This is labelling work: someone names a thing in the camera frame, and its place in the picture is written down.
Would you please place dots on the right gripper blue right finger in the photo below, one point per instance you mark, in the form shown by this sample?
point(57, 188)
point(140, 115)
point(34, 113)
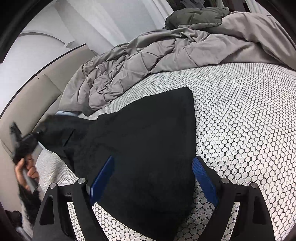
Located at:
point(204, 180)

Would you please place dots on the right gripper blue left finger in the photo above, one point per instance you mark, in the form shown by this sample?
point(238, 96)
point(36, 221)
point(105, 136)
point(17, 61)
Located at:
point(101, 180)

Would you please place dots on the black pants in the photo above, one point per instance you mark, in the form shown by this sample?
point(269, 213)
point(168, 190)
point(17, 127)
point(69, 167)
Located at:
point(153, 143)

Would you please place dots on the person's left hand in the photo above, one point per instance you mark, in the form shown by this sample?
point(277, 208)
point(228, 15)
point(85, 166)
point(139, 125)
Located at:
point(26, 168)

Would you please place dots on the light blue pillow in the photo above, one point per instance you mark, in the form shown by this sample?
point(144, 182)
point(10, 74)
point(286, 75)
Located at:
point(69, 113)

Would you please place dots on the beige padded headboard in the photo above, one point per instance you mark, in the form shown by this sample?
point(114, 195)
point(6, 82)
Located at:
point(41, 94)

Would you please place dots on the white honeycomb bed sheet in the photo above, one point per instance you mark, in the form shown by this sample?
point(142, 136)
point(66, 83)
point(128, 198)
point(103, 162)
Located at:
point(245, 126)

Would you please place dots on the grey crumpled duvet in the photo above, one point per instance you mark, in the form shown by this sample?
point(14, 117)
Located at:
point(239, 37)

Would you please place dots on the dark olive quilted blanket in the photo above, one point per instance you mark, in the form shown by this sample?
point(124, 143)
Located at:
point(195, 18)

